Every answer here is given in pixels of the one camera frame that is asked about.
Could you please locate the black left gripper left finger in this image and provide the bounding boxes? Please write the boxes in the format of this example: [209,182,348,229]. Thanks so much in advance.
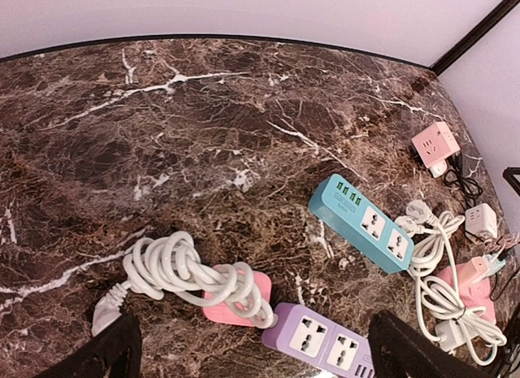
[42,314,142,378]

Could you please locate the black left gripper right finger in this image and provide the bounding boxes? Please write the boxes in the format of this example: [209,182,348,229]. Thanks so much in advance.
[368,310,488,378]

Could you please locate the purple strip white cord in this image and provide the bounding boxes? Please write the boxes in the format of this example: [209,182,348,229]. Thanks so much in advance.
[91,230,280,338]

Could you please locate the pink adapter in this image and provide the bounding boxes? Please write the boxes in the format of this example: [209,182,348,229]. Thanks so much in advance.
[202,262,276,329]

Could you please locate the teal charger cube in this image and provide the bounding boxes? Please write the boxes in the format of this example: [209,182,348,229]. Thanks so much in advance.
[483,254,505,276]

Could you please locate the white round power plug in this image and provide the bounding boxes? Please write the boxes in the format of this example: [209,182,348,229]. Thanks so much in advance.
[465,203,498,238]

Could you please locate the white square adapter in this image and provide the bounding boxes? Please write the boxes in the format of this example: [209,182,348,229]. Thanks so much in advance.
[429,159,448,179]

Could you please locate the pink cube socket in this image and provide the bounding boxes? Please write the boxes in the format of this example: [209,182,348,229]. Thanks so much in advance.
[411,122,460,170]

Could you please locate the white power strip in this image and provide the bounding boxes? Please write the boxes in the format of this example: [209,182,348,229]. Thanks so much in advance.
[435,319,466,352]

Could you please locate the purple power strip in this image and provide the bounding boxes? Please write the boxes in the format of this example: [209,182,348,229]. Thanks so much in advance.
[262,302,376,378]

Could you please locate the pink triangular power strip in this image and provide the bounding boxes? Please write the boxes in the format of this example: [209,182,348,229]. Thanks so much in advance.
[456,264,496,324]

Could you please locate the peach charger cube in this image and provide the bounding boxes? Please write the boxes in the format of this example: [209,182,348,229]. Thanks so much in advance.
[457,256,489,290]

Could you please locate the teal power strip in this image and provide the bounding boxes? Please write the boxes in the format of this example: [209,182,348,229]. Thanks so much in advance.
[308,173,414,274]

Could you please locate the white strip power cord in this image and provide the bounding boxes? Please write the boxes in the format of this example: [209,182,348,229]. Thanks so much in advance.
[414,239,509,367]

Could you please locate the pink coiled cable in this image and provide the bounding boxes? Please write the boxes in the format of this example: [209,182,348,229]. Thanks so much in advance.
[485,233,520,255]

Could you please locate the black loose cable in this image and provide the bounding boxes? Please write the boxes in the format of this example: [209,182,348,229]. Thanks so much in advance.
[442,154,484,208]

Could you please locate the black frame post right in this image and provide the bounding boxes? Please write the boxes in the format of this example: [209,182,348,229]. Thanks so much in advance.
[430,0,520,76]

